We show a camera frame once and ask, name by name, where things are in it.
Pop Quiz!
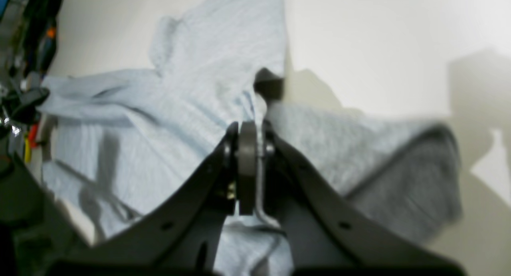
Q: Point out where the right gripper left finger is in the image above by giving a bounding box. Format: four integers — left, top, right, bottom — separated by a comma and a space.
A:
48, 122, 257, 276

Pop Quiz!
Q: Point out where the grey T-shirt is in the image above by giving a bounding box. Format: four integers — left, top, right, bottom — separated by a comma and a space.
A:
40, 0, 460, 276

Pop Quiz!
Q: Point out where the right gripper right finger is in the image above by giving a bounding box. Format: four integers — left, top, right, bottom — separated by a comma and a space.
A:
262, 122, 465, 276

